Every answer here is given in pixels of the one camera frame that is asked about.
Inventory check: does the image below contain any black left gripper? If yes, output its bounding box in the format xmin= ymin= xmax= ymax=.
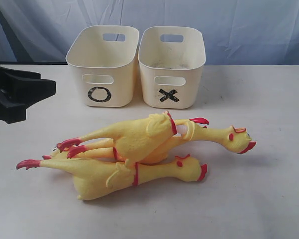
xmin=0 ymin=66 xmax=56 ymax=124

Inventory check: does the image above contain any yellow rubber chicken front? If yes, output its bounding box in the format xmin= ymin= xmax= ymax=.
xmin=16 ymin=155 xmax=208 ymax=200

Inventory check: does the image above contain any yellow rubber chicken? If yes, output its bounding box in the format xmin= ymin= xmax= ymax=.
xmin=42 ymin=141 xmax=177 ymax=165
xmin=16 ymin=155 xmax=208 ymax=200

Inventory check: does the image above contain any yellow chicken body headless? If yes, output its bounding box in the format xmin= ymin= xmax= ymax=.
xmin=57 ymin=111 xmax=177 ymax=168

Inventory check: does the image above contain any cream bin marked O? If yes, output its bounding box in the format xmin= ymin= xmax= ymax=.
xmin=66 ymin=25 xmax=139 ymax=107

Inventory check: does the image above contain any yellow rubber chicken middle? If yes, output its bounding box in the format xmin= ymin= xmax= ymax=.
xmin=42 ymin=141 xmax=177 ymax=165

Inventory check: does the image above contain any cream bin marked X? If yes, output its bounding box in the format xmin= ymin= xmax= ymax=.
xmin=138 ymin=26 xmax=206 ymax=109

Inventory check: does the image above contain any white backdrop curtain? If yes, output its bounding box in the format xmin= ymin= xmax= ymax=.
xmin=0 ymin=0 xmax=299 ymax=66

